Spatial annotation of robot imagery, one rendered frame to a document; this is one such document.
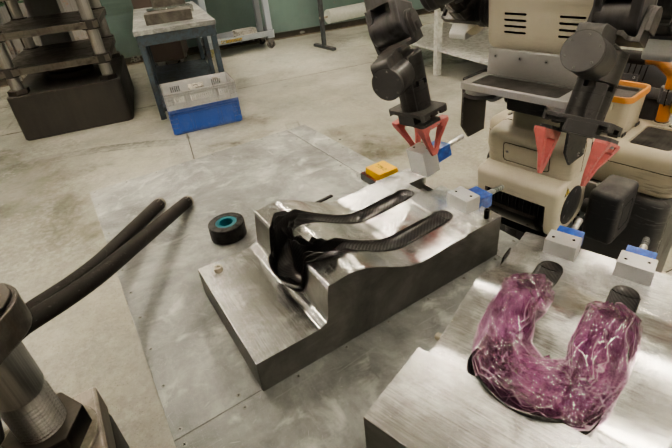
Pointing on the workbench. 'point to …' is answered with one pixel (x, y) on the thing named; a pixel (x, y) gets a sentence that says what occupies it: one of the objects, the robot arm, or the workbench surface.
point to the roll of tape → (227, 228)
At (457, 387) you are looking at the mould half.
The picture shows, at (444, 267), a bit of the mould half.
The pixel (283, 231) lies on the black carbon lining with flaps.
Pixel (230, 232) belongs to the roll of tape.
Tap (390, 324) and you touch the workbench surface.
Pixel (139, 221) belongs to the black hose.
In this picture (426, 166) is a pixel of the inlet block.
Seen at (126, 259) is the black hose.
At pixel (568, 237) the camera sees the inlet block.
